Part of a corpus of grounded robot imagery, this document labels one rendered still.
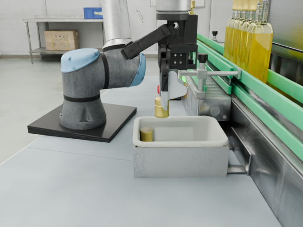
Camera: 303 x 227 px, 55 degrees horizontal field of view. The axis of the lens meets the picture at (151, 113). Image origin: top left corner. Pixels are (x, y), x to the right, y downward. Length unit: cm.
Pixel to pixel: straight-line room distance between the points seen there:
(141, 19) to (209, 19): 152
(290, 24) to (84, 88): 65
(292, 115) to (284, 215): 18
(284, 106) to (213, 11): 637
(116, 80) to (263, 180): 52
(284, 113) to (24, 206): 54
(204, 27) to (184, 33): 626
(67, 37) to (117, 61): 545
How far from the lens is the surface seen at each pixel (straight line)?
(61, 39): 640
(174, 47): 63
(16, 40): 740
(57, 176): 74
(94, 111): 93
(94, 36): 690
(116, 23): 97
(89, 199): 65
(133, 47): 63
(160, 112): 68
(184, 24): 64
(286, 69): 107
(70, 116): 93
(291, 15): 100
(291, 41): 98
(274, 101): 64
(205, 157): 69
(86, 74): 89
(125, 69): 92
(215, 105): 85
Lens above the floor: 113
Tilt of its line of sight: 20 degrees down
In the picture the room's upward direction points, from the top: straight up
